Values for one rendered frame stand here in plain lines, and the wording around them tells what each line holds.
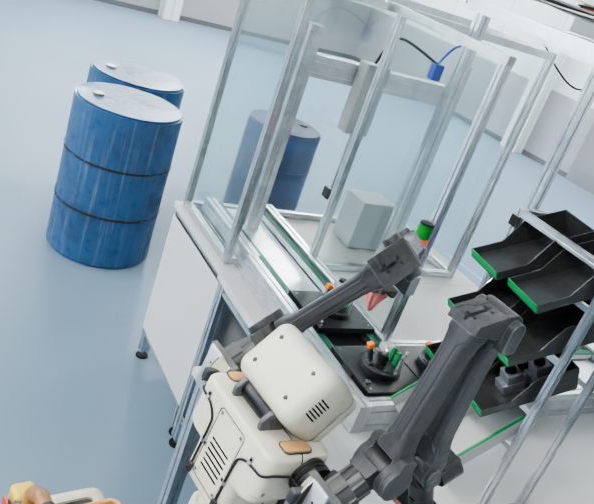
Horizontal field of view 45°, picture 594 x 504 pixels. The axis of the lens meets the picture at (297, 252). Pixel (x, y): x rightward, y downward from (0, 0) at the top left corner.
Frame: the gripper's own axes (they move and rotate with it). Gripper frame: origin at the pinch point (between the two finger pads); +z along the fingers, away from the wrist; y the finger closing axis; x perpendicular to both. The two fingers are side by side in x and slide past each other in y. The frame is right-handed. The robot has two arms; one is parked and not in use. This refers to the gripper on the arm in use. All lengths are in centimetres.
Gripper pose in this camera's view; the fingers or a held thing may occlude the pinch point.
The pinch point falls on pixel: (369, 307)
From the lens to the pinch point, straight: 210.8
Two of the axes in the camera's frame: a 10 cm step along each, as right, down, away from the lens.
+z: -3.0, 8.6, 4.1
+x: -8.5, -0.5, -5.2
